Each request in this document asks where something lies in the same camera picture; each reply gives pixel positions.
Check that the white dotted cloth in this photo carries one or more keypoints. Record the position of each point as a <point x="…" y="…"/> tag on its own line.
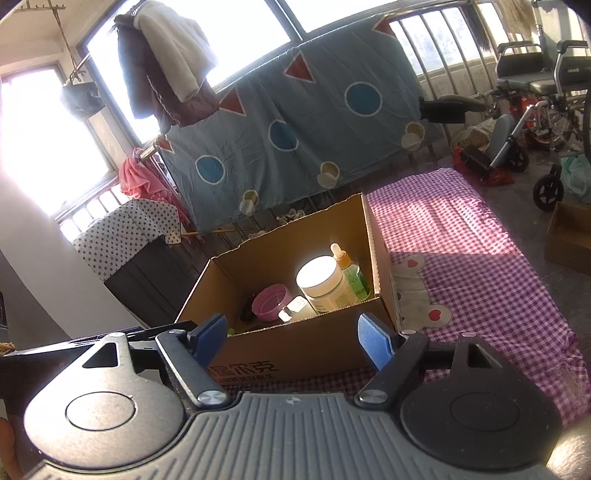
<point x="124" y="235"/>

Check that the hanging drying rack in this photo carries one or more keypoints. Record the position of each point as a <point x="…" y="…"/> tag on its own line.
<point x="44" y="9"/>

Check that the purple checked cloth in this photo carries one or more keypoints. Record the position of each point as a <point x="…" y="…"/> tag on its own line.
<point x="461" y="277"/>

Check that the brown and white sneaker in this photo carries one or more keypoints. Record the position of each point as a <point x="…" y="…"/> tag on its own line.
<point x="284" y="217"/>

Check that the white sneakers pair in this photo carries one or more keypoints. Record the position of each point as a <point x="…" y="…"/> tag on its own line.
<point x="299" y="213"/>

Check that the red object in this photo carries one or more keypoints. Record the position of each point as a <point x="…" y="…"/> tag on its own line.
<point x="524" y="107"/>

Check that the blue sheet with circles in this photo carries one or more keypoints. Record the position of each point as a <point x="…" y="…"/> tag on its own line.
<point x="300" y="175"/>

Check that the shallow cardboard box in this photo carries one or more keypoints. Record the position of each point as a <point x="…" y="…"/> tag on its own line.
<point x="570" y="244"/>

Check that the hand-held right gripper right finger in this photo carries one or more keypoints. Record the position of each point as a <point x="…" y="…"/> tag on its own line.
<point x="374" y="341"/>

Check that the grey frame wheelchair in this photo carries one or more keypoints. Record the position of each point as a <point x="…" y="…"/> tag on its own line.
<point x="549" y="194"/>

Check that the beige cloth bag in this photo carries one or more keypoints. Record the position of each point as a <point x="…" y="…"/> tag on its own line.
<point x="473" y="136"/>

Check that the white jar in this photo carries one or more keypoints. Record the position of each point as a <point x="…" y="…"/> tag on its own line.
<point x="323" y="286"/>

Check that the white hanging towel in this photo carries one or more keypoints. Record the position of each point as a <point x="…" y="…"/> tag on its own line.
<point x="175" y="50"/>

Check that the black seat wheelchair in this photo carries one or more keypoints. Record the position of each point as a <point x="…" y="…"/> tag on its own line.
<point x="526" y="67"/>

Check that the beige hanging towel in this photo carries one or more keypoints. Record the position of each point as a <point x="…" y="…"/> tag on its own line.
<point x="519" y="18"/>

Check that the grey leg rest pad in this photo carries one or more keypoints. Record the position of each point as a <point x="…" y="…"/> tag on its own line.
<point x="503" y="136"/>

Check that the brown cardboard box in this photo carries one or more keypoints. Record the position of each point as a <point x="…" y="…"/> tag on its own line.
<point x="295" y="360"/>

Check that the black padded seat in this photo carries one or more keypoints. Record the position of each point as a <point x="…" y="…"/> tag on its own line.
<point x="450" y="110"/>

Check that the dark hanging jacket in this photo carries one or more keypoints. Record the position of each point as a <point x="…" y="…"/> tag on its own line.
<point x="138" y="87"/>

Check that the dark hanging basket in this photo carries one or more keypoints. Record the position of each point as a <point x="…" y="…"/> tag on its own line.
<point x="83" y="99"/>

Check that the dark cabinet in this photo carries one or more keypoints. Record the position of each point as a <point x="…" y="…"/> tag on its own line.
<point x="157" y="281"/>

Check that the green dropper bottle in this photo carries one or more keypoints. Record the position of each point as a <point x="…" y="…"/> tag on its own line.
<point x="342" y="261"/>

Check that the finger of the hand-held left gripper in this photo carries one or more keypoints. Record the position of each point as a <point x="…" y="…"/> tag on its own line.
<point x="92" y="340"/>

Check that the red plastic bag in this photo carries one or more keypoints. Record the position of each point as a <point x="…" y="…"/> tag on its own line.
<point x="501" y="177"/>

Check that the green plastic bag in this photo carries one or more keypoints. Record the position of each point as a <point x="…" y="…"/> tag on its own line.
<point x="577" y="175"/>

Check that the pink hanging clothes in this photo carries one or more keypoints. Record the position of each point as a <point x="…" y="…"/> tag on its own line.
<point x="143" y="177"/>

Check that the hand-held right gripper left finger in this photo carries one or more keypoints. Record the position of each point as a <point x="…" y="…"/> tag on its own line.
<point x="210" y="338"/>

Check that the yellow stick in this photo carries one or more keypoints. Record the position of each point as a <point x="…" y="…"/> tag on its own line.
<point x="207" y="231"/>

